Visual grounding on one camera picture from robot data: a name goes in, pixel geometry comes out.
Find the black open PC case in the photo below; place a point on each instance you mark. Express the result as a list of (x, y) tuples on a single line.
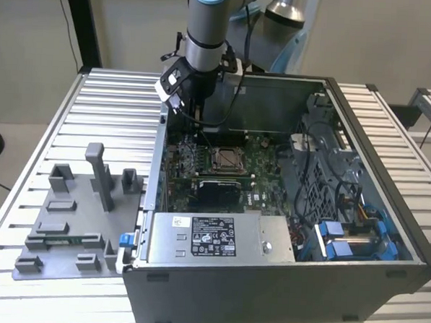
[(230, 299)]

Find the black and white wrist camera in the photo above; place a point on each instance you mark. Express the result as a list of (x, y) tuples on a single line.
[(173, 78)]

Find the blue disk carrier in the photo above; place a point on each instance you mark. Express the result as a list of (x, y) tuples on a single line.
[(331, 229), (341, 249)]

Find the blue plastic drive latch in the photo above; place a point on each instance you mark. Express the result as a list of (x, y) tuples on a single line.
[(388, 243)]

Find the grey perforated drive cage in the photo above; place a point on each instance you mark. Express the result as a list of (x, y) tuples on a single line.
[(318, 196)]

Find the CPU socket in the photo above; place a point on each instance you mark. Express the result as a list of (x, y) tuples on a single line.
[(212, 169)]

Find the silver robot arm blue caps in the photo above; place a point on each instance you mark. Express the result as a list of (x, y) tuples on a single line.
[(204, 34)]

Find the black rectangular block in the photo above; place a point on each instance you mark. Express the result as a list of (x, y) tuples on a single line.
[(406, 115)]

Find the silver topped CPU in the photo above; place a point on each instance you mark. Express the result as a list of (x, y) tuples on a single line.
[(227, 159)]

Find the black frame post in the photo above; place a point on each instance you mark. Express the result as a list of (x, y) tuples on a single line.
[(81, 24)]

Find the aluminium frame side table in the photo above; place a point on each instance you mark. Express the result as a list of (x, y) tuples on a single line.
[(426, 104)]

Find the green RAM stick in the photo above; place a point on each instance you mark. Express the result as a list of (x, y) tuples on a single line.
[(72, 239)]

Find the green motherboard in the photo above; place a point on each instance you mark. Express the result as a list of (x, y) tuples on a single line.
[(268, 186)]

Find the blue release latch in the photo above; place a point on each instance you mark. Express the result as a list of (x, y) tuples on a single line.
[(124, 240)]

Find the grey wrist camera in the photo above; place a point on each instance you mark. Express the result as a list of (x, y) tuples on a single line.
[(236, 66)]

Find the black graphics card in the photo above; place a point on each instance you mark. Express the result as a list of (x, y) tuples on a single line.
[(217, 194)]

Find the round coin battery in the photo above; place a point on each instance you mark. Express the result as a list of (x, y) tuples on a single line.
[(263, 143)]

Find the thin metal locking lever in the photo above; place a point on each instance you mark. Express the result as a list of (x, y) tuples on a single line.
[(205, 138)]

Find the grey parts rack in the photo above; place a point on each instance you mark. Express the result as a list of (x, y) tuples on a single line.
[(83, 205)]

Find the silver power supply unit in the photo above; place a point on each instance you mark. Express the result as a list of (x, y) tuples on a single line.
[(164, 238)]

